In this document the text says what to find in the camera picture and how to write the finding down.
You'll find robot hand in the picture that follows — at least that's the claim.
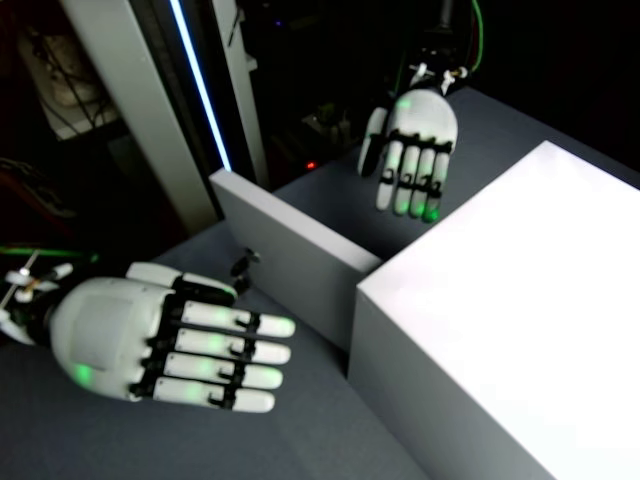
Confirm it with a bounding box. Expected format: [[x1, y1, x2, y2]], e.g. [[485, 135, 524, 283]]
[[49, 261, 297, 415], [357, 88, 460, 224]]

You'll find white cabinet door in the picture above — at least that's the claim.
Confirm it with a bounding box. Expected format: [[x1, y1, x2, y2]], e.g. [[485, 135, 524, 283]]
[[208, 168, 384, 349]]

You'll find grey table cloth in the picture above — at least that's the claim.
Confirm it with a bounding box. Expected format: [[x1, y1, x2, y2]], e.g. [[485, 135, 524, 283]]
[[0, 87, 640, 480]]

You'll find white cabinet box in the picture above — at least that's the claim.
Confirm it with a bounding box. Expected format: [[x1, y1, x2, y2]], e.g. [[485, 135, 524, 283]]
[[347, 141, 640, 480]]

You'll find blue light strip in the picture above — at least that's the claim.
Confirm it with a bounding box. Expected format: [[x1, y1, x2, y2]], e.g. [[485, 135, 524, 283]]
[[168, 0, 234, 172]]

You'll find white pillar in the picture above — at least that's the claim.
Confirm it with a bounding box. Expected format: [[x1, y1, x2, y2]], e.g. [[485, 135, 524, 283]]
[[59, 0, 272, 236]]

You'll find white box with cables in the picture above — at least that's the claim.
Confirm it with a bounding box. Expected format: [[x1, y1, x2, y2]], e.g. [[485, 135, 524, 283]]
[[17, 22, 122, 142]]

